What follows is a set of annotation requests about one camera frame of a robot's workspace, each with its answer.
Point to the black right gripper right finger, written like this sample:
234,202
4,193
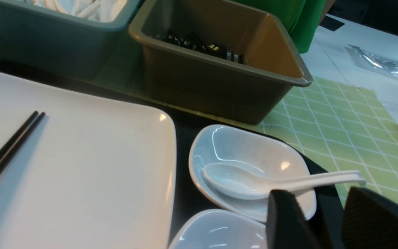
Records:
370,221

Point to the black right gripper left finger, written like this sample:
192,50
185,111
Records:
286,226

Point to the white ceramic soup spoon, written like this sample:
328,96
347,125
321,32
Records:
241,184

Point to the white bowl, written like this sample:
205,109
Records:
263,156
220,229

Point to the large white square plate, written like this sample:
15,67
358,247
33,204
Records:
95,174

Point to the black chopstick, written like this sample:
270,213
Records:
17,134
13,150

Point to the black plastic serving tray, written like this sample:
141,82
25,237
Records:
326,223

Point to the green checkered tablecloth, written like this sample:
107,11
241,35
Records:
340,127

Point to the clear plastic bag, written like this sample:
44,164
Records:
373,63

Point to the brown plastic bin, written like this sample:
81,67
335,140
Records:
201,82

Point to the green backdrop cloth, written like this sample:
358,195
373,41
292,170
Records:
299,17

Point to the pile of black chopsticks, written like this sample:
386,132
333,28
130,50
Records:
193,42

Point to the pile of white spoons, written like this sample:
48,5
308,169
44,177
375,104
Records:
97,10

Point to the teal plastic bin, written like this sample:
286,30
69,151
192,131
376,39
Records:
57,42

